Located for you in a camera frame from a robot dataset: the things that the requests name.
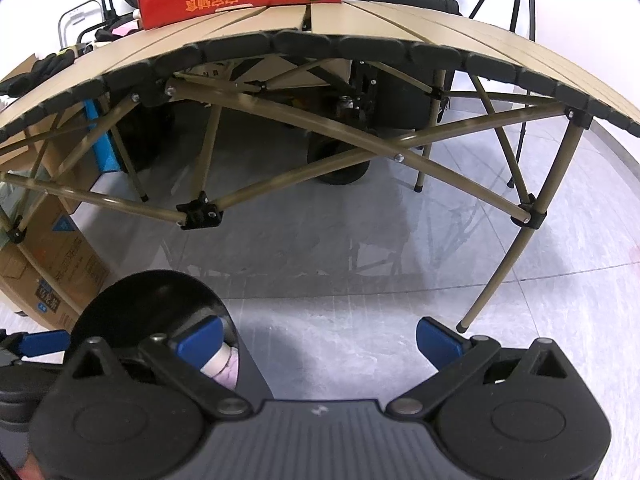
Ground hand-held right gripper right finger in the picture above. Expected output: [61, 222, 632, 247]
[386, 316, 576, 418]

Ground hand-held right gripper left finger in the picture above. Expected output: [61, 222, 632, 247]
[65, 316, 252, 418]

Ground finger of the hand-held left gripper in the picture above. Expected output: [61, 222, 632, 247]
[0, 329, 72, 361]

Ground white foam cylinder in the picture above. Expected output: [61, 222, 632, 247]
[200, 342, 236, 378]

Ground black trash bin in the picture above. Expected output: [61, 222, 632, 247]
[70, 270, 275, 403]

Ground tall cardboard box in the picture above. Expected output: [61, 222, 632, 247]
[0, 175, 112, 317]

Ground black cart wheel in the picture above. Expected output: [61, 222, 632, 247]
[306, 135, 372, 186]

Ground blue board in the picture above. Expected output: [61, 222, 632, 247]
[82, 97, 123, 173]

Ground black gloves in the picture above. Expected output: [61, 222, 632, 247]
[0, 50, 76, 96]

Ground tan folding table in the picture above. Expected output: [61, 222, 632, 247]
[0, 0, 640, 333]

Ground black tripod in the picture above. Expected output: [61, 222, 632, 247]
[467, 0, 538, 191]

